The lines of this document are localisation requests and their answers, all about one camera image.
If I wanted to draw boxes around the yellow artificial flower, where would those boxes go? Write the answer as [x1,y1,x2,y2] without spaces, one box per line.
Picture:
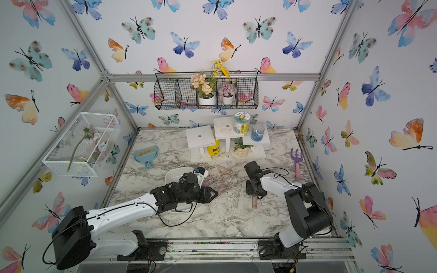
[211,60,230,78]

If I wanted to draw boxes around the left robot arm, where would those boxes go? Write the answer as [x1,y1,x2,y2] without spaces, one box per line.
[44,167,219,270]

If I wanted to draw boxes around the pink triangle ruler small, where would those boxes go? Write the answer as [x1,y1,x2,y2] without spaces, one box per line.
[202,175,216,187]

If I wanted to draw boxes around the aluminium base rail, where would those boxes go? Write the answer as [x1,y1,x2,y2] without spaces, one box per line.
[81,238,356,265]

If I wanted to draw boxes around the clear triangle ruler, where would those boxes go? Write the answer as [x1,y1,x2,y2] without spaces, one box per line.
[213,173,242,209]

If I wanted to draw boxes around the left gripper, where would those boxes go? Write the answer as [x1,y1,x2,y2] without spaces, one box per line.
[177,186,220,205]

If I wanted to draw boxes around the pink artificial flower stem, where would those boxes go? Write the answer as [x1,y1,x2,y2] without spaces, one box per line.
[67,125,101,172]

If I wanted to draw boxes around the white wire cage shelf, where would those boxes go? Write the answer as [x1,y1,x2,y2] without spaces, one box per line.
[42,112,121,177]

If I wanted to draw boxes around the black wire wall basket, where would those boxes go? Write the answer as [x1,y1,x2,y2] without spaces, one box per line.
[151,71,259,110]

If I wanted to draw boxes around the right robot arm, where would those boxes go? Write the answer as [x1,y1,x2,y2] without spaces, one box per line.
[244,161,333,260]

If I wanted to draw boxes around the white plastic storage box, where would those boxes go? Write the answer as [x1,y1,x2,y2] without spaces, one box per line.
[165,167,209,214]

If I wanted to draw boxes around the purple pink garden fork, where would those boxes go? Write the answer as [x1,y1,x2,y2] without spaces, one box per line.
[290,149,303,180]

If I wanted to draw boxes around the blue lid jar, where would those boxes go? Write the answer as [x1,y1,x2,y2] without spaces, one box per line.
[251,124,265,142]

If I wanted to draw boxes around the pink triangle ruler large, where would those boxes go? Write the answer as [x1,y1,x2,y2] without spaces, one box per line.
[216,165,233,176]

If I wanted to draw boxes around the purple flower pot plant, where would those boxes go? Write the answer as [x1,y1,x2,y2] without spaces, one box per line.
[218,83,237,105]

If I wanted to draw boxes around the white tiered display stand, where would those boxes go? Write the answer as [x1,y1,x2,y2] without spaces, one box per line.
[185,117,270,163]

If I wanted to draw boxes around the green lid jar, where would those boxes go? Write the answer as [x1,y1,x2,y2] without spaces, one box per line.
[233,111,250,135]

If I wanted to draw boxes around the shell planter with greenery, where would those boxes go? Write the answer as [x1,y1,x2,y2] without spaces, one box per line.
[233,138,254,158]

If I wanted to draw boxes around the pink straight ruler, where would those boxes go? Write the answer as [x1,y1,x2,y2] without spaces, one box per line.
[252,196,258,210]

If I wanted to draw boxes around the beige flower pot plant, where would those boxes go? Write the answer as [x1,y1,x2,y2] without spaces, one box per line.
[190,73,217,106]

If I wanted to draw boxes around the teal dustpan brush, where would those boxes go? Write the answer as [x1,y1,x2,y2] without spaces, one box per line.
[134,145,159,169]

